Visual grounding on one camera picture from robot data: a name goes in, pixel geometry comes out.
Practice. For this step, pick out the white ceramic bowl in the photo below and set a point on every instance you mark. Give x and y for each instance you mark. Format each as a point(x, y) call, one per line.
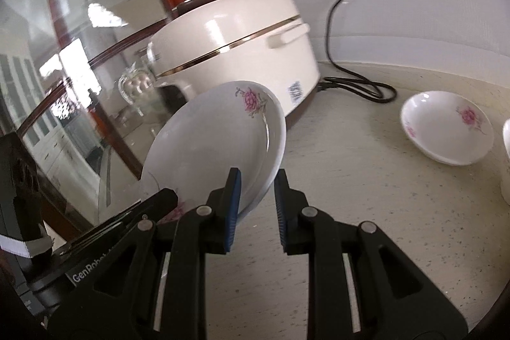
point(507, 164)

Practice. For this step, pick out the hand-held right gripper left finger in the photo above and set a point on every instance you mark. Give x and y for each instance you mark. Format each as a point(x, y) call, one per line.
point(234, 204)

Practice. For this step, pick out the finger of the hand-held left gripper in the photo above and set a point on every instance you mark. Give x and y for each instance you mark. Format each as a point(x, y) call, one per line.
point(159, 201)

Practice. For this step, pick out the cream rice cooker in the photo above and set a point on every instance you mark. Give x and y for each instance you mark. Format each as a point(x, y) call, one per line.
point(239, 57)

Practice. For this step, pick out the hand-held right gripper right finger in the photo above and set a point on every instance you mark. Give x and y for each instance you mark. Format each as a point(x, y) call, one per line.
point(281, 208)

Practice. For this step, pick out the white floral plate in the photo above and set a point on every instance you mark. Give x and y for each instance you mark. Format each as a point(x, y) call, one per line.
point(211, 141)
point(442, 133)

